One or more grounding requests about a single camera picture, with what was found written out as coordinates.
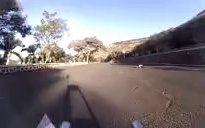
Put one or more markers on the broad spreading tree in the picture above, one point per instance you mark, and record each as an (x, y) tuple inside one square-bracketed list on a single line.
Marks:
[(87, 46)]

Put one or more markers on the dark asphalt road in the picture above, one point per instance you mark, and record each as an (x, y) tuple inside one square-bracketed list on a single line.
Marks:
[(116, 90)]

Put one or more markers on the small white object on road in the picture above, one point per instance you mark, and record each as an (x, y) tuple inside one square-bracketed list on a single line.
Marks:
[(139, 66)]

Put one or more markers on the low bushy tree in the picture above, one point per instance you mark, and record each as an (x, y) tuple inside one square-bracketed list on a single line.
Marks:
[(53, 53)]

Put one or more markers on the tall pale-leaved tree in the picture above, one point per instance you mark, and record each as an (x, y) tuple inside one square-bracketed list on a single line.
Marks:
[(50, 31)]

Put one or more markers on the robot's own part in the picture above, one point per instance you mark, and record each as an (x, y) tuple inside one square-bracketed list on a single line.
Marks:
[(65, 124), (138, 124)]

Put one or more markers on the low stone kerb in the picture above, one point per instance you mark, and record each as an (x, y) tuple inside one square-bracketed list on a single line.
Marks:
[(13, 69)]

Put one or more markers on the brushy hillside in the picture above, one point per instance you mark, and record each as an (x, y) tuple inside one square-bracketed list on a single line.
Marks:
[(186, 33)]

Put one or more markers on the large dark tree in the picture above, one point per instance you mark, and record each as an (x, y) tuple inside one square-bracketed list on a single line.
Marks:
[(5, 26)]

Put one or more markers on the long retaining wall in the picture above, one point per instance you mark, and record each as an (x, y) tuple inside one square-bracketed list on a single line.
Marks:
[(176, 56)]

